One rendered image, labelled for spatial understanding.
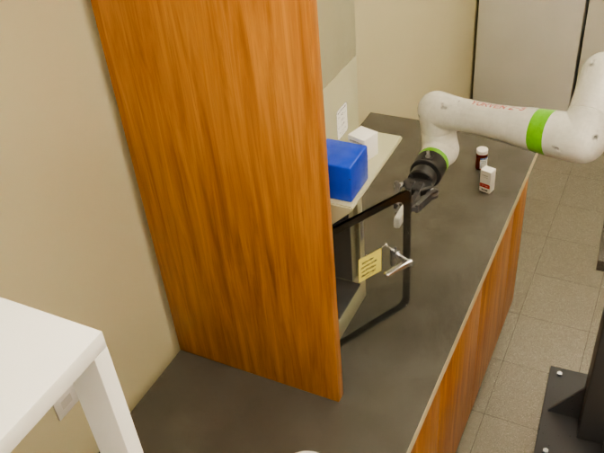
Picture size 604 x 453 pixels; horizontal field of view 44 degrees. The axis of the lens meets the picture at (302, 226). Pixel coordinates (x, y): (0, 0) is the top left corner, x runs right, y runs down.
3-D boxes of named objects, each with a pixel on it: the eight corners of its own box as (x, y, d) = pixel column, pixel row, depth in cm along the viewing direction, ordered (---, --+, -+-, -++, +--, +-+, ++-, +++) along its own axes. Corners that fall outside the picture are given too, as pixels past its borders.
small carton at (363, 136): (348, 155, 176) (347, 134, 173) (361, 146, 179) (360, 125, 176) (365, 163, 174) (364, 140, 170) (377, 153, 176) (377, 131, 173)
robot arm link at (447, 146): (465, 156, 223) (430, 155, 228) (462, 119, 216) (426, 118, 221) (451, 182, 213) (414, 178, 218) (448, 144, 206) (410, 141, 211)
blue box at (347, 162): (310, 194, 165) (306, 160, 160) (328, 171, 172) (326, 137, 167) (351, 203, 161) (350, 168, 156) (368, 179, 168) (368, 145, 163)
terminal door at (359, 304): (323, 355, 196) (312, 237, 172) (408, 303, 210) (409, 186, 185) (324, 357, 196) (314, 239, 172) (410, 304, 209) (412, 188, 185)
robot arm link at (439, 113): (526, 159, 192) (546, 139, 198) (525, 119, 186) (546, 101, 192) (412, 133, 215) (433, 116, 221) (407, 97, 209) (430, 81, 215)
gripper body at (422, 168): (410, 161, 208) (399, 178, 202) (439, 166, 205) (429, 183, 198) (410, 182, 213) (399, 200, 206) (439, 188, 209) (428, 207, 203)
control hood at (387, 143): (306, 233, 170) (303, 198, 164) (360, 161, 193) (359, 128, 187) (352, 244, 166) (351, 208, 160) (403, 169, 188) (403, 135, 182)
